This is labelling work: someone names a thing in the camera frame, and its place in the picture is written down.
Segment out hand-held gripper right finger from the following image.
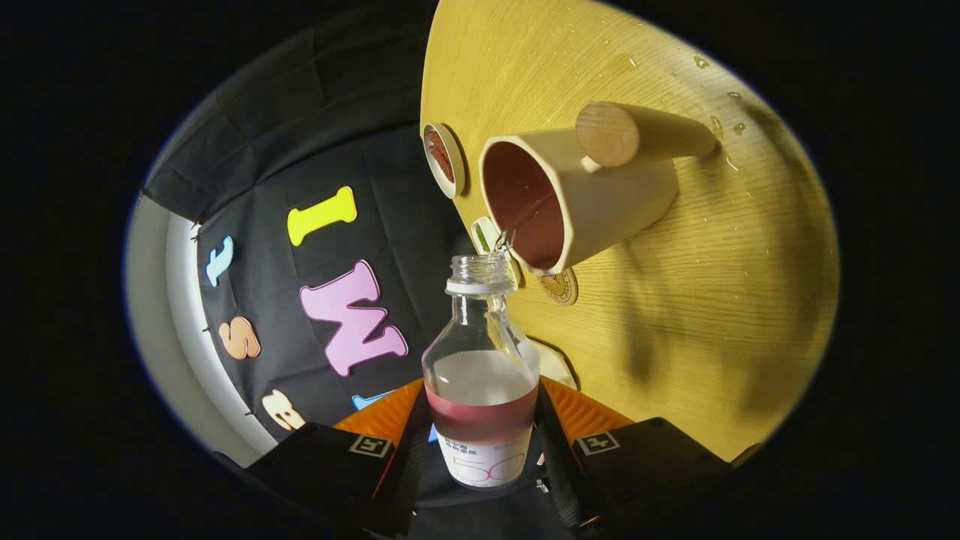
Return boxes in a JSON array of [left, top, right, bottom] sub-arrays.
[[533, 377, 732, 535]]

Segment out cream white toaster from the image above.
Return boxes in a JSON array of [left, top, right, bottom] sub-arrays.
[[526, 337, 578, 392]]

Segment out wooden table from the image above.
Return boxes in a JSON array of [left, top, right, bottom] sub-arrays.
[[420, 0, 839, 463]]

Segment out white divided bean dish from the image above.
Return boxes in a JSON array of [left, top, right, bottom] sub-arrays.
[[470, 216, 523, 290]]

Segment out round white plate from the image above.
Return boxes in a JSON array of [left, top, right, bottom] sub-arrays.
[[421, 122, 467, 200]]

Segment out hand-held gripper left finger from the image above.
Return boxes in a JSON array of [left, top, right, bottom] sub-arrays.
[[244, 379, 432, 538]]

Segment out clear juice bottle red label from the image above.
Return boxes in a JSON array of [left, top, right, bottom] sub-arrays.
[[421, 254, 541, 490]]

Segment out beige cup with wooden handle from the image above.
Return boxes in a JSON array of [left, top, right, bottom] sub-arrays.
[[478, 101, 718, 276]]

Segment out black backdrop cloth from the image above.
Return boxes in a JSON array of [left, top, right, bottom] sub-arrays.
[[141, 0, 582, 538]]

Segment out round brown coaster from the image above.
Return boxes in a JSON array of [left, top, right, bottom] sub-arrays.
[[537, 268, 579, 306]]

